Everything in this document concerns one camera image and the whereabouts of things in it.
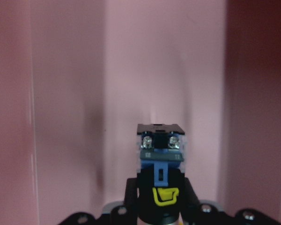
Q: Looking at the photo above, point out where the pink plastic bin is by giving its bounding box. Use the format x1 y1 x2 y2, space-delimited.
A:
0 0 281 225

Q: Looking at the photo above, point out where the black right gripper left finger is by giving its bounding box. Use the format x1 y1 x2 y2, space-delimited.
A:
58 178 139 225

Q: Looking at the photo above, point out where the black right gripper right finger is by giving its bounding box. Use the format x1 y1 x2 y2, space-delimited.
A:
180 178 281 225

